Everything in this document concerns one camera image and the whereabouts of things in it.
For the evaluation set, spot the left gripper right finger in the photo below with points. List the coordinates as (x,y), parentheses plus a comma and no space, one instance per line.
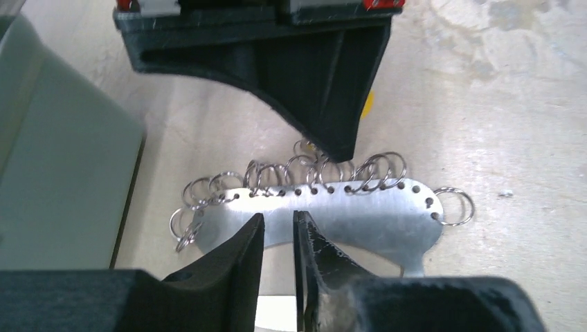
(334,293)

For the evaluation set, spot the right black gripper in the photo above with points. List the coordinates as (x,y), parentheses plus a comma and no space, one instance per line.
(313,62)

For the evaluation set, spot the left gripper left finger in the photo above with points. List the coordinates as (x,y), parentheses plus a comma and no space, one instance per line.
(218,292)

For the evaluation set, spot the yellow key tag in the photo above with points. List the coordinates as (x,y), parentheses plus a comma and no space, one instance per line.
(368,105)

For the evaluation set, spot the clear plastic storage box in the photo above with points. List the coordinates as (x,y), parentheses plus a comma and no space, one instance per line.
(68,155)

